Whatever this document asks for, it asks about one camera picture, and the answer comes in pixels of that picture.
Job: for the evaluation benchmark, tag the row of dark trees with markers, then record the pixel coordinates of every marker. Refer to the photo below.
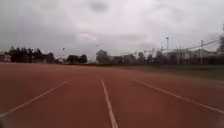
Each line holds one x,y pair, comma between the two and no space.
28,55

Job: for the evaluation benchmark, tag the tall mesh fence with posts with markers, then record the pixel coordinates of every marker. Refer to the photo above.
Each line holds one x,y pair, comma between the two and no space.
201,53

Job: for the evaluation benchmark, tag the low building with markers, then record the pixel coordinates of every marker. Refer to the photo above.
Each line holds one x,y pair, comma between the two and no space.
4,57

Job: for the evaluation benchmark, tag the pale long building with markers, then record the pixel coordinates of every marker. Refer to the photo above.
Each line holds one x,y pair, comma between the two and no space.
193,53

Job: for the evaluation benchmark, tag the row of dark bushes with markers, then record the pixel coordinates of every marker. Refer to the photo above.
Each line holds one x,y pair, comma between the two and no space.
133,59

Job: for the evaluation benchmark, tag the thin light pole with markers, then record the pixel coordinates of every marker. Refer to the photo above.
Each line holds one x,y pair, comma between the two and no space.
97,47
63,53

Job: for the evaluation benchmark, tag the dark tree clump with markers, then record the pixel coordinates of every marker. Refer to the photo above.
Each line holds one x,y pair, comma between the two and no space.
76,59

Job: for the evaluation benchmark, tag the tall floodlight pole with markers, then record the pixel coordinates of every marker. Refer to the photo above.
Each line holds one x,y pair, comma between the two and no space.
167,43

